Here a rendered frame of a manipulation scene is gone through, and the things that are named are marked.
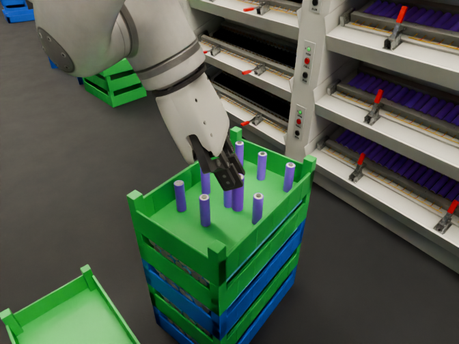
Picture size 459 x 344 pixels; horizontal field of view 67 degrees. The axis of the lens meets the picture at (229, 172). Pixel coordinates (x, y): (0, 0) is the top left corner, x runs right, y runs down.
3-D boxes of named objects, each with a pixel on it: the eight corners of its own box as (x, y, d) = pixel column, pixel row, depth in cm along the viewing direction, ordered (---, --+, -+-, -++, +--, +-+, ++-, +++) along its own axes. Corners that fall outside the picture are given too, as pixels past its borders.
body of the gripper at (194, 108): (161, 67, 48) (198, 133, 53) (134, 98, 40) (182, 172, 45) (208, 46, 45) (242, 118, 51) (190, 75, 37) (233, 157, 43)
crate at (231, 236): (218, 288, 52) (218, 254, 48) (133, 228, 62) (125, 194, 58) (311, 189, 71) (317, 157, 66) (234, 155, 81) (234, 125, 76)
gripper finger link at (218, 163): (204, 153, 48) (225, 188, 51) (199, 166, 46) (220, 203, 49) (225, 147, 47) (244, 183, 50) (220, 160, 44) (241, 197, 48)
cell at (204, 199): (205, 228, 62) (204, 201, 58) (198, 223, 63) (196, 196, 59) (212, 222, 63) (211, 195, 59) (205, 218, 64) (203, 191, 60)
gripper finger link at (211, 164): (184, 110, 43) (204, 125, 48) (191, 169, 41) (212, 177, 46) (191, 108, 43) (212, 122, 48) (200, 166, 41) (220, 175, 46)
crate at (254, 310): (221, 362, 67) (220, 341, 62) (151, 304, 77) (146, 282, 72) (298, 263, 86) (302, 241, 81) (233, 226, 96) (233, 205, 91)
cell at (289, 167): (289, 194, 69) (292, 168, 66) (281, 190, 70) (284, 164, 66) (293, 189, 71) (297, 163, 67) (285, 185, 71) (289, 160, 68)
